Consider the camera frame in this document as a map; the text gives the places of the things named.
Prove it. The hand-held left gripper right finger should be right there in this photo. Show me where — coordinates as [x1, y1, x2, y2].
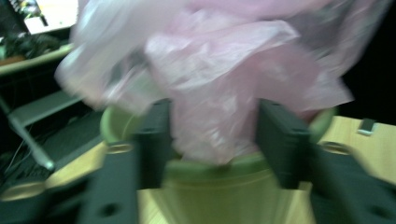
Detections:
[255, 98, 396, 224]

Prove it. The white metal desk stand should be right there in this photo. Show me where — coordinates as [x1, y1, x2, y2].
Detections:
[0, 43, 84, 172]

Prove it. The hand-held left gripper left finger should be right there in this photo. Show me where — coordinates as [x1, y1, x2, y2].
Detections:
[76, 98, 173, 224]

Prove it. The black cable bundle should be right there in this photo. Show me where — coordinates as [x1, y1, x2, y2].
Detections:
[0, 32, 64, 61]

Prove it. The pink plastic trash bag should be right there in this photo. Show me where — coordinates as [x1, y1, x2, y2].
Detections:
[54, 0, 394, 166]

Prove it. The green plastic trash bin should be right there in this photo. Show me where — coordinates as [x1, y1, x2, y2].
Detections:
[99, 105, 339, 224]

